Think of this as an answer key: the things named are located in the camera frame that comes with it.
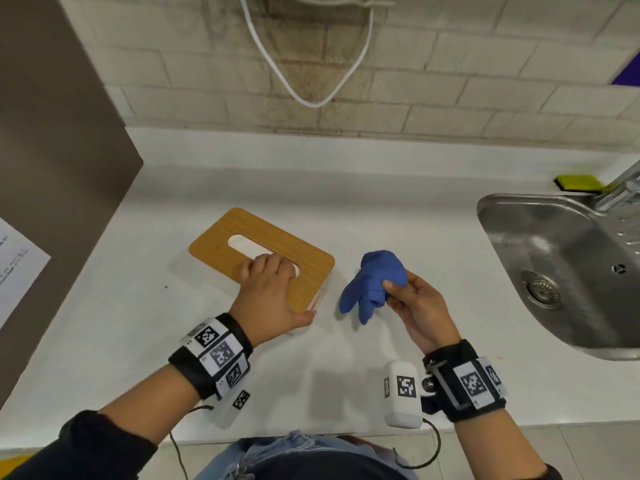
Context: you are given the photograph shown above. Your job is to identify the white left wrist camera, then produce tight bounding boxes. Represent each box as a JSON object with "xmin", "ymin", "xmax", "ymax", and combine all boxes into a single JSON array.
[{"xmin": 206, "ymin": 389, "xmax": 252, "ymax": 428}]

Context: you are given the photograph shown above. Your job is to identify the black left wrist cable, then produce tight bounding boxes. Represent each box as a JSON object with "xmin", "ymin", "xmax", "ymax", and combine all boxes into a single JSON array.
[{"xmin": 168, "ymin": 405, "xmax": 216, "ymax": 480}]

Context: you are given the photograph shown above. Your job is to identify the white paper sheet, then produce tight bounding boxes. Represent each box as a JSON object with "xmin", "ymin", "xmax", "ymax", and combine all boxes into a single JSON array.
[{"xmin": 0, "ymin": 217, "xmax": 52, "ymax": 330}]

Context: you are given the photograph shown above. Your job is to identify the blue cloth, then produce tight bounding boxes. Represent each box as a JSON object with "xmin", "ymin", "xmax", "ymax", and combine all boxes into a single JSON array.
[{"xmin": 339, "ymin": 250, "xmax": 409, "ymax": 326}]

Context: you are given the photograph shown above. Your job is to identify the grey-brown cabinet panel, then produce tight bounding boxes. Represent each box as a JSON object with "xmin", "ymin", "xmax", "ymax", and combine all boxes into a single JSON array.
[{"xmin": 0, "ymin": 0, "xmax": 145, "ymax": 410}]

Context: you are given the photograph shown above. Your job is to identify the metal faucet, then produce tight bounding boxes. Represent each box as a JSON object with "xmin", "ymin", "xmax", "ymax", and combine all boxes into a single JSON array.
[{"xmin": 594, "ymin": 160, "xmax": 640, "ymax": 213}]

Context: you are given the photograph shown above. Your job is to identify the purple object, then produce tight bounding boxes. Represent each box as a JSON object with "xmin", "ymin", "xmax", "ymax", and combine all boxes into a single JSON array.
[{"xmin": 610, "ymin": 64, "xmax": 640, "ymax": 87}]

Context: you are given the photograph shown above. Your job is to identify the person's left hand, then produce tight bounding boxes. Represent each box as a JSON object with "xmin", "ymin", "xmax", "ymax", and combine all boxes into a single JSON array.
[{"xmin": 229, "ymin": 253, "xmax": 318, "ymax": 348}]

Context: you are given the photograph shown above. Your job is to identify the black left wristband with markers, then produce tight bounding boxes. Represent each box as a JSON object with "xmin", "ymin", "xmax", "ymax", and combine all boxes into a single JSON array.
[{"xmin": 168, "ymin": 313, "xmax": 254, "ymax": 401}]

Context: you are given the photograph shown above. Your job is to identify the wooden cutting board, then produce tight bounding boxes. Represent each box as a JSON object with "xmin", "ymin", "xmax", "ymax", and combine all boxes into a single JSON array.
[{"xmin": 188, "ymin": 208, "xmax": 336, "ymax": 314}]

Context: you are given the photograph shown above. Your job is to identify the stainless steel sink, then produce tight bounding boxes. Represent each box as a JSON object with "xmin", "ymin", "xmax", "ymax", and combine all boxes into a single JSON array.
[{"xmin": 476, "ymin": 193, "xmax": 640, "ymax": 362}]

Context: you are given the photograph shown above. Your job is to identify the black right wristband with markers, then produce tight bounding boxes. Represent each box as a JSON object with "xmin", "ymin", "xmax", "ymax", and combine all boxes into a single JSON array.
[{"xmin": 421, "ymin": 339, "xmax": 509, "ymax": 423}]

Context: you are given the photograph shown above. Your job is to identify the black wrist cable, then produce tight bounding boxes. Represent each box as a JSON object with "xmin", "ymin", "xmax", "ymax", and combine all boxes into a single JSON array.
[
  {"xmin": 394, "ymin": 418, "xmax": 443, "ymax": 470},
  {"xmin": 168, "ymin": 405, "xmax": 216, "ymax": 480}
]

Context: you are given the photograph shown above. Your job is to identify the blue jeans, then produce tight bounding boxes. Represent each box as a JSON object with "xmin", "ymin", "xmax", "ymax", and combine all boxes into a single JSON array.
[{"xmin": 194, "ymin": 430, "xmax": 420, "ymax": 480}]

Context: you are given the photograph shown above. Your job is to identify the black wristband with markers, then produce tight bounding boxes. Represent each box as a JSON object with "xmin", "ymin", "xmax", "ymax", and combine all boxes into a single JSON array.
[
  {"xmin": 168, "ymin": 313, "xmax": 254, "ymax": 401},
  {"xmin": 421, "ymin": 339, "xmax": 509, "ymax": 423}
]

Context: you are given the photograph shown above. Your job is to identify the green dish sponge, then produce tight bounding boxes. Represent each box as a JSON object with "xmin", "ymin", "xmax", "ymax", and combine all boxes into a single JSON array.
[{"xmin": 553, "ymin": 174, "xmax": 609, "ymax": 193}]

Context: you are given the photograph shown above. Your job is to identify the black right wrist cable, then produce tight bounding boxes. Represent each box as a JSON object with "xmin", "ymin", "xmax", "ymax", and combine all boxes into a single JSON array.
[{"xmin": 394, "ymin": 418, "xmax": 443, "ymax": 470}]

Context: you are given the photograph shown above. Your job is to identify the person's left forearm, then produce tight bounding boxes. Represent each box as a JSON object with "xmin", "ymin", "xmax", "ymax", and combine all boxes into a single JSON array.
[{"xmin": 0, "ymin": 367, "xmax": 217, "ymax": 480}]

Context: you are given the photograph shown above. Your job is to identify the person's right hand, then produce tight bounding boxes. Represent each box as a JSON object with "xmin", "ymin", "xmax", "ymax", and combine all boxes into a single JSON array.
[{"xmin": 382, "ymin": 270, "xmax": 462, "ymax": 355}]

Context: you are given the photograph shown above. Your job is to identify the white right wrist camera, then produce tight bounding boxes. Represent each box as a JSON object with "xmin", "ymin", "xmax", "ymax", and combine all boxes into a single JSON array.
[{"xmin": 383, "ymin": 361, "xmax": 426, "ymax": 429}]

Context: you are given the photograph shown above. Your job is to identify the person's right forearm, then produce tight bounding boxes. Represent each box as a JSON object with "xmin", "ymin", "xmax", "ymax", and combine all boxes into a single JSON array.
[{"xmin": 451, "ymin": 399, "xmax": 563, "ymax": 480}]

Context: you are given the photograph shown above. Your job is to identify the white hanging cable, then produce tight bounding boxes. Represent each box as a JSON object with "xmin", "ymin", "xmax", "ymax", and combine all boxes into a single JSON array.
[{"xmin": 237, "ymin": 0, "xmax": 375, "ymax": 109}]

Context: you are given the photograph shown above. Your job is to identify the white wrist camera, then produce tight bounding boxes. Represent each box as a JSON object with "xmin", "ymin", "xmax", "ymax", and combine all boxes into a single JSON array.
[
  {"xmin": 383, "ymin": 361, "xmax": 426, "ymax": 429},
  {"xmin": 206, "ymin": 389, "xmax": 252, "ymax": 428}
]

